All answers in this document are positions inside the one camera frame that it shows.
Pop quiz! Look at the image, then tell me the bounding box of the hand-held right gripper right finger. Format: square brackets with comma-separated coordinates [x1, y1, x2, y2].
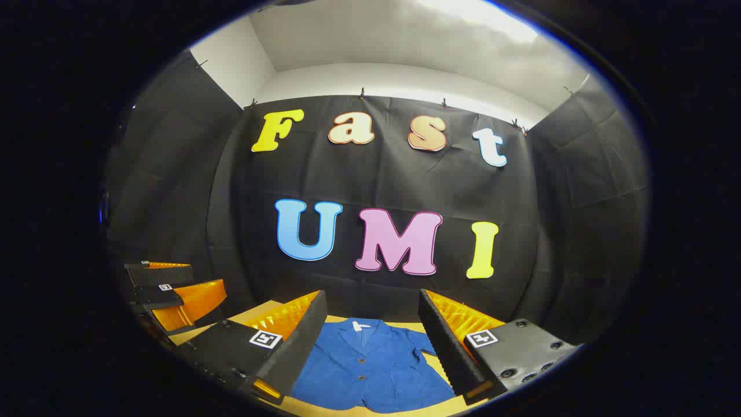
[418, 288, 579, 406]

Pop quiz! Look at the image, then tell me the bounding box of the blue button shirt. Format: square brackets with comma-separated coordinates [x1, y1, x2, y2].
[289, 317, 458, 414]

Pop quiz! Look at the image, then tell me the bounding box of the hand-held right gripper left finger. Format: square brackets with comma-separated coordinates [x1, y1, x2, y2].
[177, 290, 328, 406]

